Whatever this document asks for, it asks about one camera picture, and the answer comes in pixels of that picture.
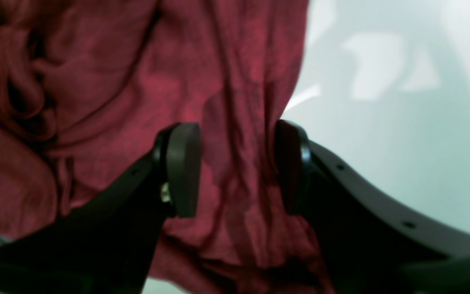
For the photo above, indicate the red long-sleeve T-shirt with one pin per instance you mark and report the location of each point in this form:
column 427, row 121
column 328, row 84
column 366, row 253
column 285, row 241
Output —
column 85, row 85

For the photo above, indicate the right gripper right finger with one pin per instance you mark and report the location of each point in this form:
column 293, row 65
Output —
column 370, row 242

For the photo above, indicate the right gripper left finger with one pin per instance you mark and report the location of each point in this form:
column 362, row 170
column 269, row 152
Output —
column 107, row 246

